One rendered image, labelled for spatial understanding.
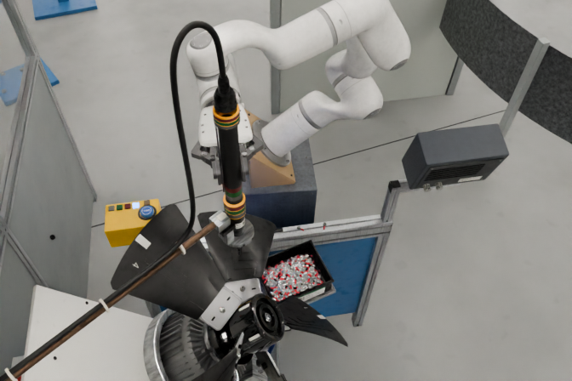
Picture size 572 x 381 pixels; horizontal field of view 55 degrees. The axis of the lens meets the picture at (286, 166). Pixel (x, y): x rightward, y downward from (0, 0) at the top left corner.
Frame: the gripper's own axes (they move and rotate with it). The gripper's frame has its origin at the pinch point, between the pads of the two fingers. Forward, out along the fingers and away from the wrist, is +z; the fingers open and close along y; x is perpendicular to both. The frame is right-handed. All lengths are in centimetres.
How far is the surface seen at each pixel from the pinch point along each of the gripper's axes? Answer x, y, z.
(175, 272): -30.0, 14.2, 2.1
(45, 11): -162, 114, -308
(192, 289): -34.0, 11.1, 4.7
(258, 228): -50, -7, -20
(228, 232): -14.2, 1.7, 4.0
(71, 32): -165, 95, -283
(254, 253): -47.9, -4.3, -10.3
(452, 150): -42, -66, -32
